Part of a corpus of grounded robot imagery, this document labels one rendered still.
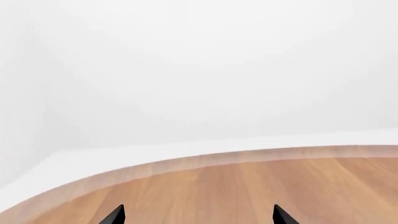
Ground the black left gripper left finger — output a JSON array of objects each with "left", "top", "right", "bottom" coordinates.
[{"left": 99, "top": 203, "right": 126, "bottom": 224}]

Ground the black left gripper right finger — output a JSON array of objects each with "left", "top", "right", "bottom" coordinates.
[{"left": 272, "top": 203, "right": 301, "bottom": 224}]

